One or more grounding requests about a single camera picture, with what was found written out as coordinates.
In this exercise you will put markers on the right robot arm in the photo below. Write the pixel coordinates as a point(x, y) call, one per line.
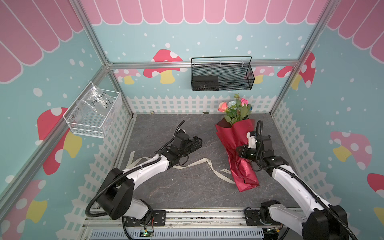
point(318, 220)

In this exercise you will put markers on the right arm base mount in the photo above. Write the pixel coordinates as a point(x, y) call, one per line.
point(252, 218)

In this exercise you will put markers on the light blue fake flower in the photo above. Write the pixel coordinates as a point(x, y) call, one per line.
point(236, 112)

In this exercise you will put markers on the clear plastic bag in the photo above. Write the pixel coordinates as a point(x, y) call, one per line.
point(97, 101)

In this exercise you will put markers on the black wire mesh basket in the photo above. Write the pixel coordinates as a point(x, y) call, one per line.
point(235, 73)

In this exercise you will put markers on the cream ribbon strip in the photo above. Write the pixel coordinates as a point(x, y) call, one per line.
point(132, 163)

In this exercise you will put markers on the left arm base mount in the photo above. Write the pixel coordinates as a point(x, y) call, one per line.
point(154, 218)

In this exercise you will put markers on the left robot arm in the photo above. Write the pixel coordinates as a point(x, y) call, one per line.
point(115, 196)

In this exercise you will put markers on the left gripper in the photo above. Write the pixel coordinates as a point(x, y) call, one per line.
point(191, 143)

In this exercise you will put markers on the pink orange fake rose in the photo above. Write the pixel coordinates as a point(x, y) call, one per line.
point(223, 107)

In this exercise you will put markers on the white wire basket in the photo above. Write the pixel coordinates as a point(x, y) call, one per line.
point(86, 123)

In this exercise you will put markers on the black box in basket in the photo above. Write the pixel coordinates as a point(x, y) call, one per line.
point(205, 83)

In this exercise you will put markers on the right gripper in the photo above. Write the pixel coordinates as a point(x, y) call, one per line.
point(244, 151)

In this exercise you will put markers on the small pink fake rose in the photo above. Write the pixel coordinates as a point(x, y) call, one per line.
point(244, 102)

